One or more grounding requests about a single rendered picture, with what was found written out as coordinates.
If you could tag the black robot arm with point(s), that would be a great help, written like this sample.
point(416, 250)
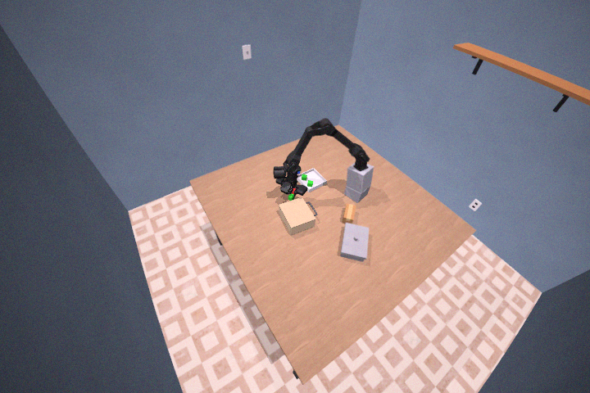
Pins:
point(291, 165)

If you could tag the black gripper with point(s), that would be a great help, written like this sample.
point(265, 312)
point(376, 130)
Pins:
point(300, 189)

